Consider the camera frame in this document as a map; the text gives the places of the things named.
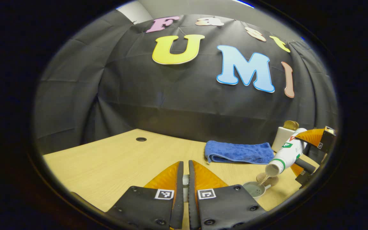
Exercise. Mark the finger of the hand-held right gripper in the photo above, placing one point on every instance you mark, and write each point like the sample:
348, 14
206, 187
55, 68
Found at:
315, 135
307, 166

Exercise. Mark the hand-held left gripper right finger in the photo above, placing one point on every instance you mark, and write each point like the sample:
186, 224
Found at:
192, 204

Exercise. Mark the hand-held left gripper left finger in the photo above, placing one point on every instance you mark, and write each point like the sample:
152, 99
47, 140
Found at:
180, 198

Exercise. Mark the white plastic water bottle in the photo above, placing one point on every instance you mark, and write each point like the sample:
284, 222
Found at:
287, 153

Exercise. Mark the round woven coaster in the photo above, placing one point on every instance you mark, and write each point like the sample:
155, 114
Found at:
272, 180

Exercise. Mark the brown toast slice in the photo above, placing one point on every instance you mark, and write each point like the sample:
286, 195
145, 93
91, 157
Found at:
296, 124
289, 125

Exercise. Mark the white toaster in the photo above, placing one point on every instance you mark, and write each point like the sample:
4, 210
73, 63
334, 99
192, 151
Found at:
279, 139

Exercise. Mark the blue towel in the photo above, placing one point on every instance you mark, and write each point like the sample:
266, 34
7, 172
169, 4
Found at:
238, 151

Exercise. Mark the black backdrop cloth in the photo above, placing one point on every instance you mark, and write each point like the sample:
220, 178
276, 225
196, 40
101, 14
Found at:
171, 102

